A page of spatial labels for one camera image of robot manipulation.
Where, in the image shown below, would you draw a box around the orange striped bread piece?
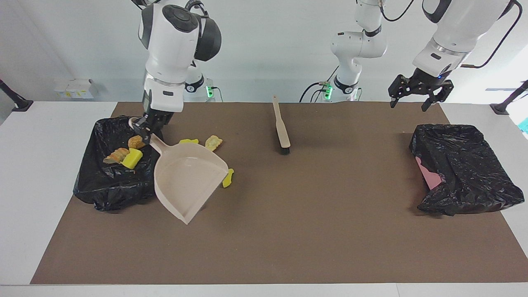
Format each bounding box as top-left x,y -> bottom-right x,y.
103,148 -> 130,165

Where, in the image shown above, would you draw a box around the large white wall box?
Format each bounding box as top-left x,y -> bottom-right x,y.
67,78 -> 99,99

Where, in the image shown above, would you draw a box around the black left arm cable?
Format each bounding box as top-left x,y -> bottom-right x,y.
379,0 -> 523,69

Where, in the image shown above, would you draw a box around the black camera stand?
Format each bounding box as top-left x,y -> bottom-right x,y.
490,80 -> 528,115
0,78 -> 33,112

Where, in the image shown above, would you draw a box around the brown table mat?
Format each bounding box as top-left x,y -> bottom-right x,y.
30,102 -> 528,285

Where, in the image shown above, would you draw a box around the beige hand brush black bristles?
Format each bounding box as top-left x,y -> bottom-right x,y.
272,95 -> 291,156

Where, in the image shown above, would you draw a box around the black trash bag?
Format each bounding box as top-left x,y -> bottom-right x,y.
409,124 -> 525,217
73,115 -> 165,212

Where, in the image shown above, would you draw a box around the beige plastic dustpan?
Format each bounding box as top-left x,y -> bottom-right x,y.
129,117 -> 229,225

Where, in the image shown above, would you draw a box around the pink plastic bin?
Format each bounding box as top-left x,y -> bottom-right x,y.
415,156 -> 443,191

